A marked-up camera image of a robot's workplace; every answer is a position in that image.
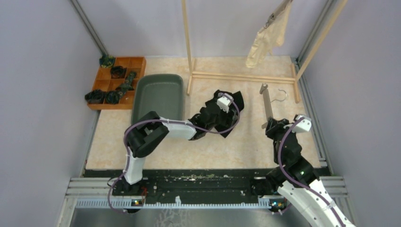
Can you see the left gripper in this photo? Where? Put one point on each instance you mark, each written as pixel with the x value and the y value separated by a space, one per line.
pixel 228 121

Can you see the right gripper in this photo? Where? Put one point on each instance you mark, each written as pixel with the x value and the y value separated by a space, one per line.
pixel 275 126

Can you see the black garment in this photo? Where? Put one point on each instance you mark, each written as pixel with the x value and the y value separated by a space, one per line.
pixel 238 104

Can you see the beige cotton underwear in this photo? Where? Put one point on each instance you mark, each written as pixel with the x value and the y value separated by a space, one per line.
pixel 268 38

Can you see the beige clip hanger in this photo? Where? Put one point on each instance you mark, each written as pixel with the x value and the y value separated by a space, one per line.
pixel 279 9

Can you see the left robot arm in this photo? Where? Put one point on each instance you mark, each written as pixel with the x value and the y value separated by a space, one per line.
pixel 142 138

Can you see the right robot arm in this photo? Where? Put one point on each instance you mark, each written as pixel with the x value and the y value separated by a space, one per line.
pixel 296 179

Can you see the dark green plastic bin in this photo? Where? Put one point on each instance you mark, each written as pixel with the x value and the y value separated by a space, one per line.
pixel 162 93

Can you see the orange compartment tray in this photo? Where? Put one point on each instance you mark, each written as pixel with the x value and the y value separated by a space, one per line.
pixel 105 82

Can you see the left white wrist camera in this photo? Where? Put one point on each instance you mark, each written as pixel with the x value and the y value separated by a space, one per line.
pixel 224 101

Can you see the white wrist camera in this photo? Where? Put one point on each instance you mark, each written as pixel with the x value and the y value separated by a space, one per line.
pixel 301 124
pixel 224 101

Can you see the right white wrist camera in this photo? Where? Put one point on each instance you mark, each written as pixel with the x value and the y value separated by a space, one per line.
pixel 301 124

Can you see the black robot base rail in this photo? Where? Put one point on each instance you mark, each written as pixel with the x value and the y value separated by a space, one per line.
pixel 200 186

